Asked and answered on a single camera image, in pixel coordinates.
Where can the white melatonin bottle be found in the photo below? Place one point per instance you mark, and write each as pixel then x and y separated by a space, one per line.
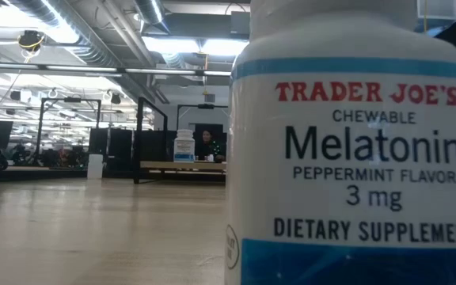
pixel 350 158
pixel 183 146

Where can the person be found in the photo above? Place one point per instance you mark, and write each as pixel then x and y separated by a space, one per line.
pixel 208 148

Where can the black partition panel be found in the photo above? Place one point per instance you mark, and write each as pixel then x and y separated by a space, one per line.
pixel 117 146

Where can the long ceiling light bar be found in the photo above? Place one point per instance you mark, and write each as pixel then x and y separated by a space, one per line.
pixel 81 68

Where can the black background rig frame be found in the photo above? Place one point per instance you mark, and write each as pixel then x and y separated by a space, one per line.
pixel 206 106
pixel 71 99

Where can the wooden shelf black metal frame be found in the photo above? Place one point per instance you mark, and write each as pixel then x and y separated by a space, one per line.
pixel 180 165

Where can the silver ventilation duct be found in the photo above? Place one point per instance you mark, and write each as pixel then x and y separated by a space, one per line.
pixel 149 10
pixel 89 51

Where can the black aluminium rig frame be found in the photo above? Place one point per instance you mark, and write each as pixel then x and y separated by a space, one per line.
pixel 34 174

